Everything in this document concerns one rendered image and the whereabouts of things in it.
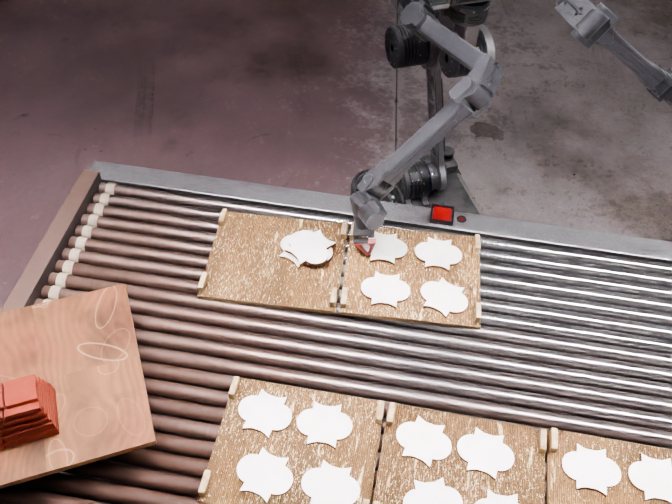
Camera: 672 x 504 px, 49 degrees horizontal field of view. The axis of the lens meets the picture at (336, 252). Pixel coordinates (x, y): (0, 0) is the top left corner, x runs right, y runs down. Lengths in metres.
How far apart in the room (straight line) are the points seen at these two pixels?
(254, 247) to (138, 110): 2.21
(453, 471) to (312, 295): 0.65
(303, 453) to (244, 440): 0.15
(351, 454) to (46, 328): 0.87
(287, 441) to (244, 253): 0.64
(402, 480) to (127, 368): 0.75
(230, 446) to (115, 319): 0.46
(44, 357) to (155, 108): 2.55
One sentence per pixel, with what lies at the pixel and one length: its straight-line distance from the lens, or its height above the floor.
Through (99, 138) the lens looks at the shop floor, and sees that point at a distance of 4.25.
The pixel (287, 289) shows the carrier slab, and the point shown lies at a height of 0.94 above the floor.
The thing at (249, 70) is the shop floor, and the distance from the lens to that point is 4.60.
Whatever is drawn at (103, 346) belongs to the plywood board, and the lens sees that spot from 2.03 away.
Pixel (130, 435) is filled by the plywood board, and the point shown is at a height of 1.04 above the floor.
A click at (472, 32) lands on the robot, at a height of 1.26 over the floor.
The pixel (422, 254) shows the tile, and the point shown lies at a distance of 2.29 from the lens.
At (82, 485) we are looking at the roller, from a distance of 1.99.
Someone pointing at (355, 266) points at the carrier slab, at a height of 0.94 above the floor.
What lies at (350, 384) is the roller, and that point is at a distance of 2.03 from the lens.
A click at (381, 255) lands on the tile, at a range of 2.27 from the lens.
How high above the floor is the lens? 2.67
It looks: 49 degrees down
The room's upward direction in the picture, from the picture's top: 2 degrees clockwise
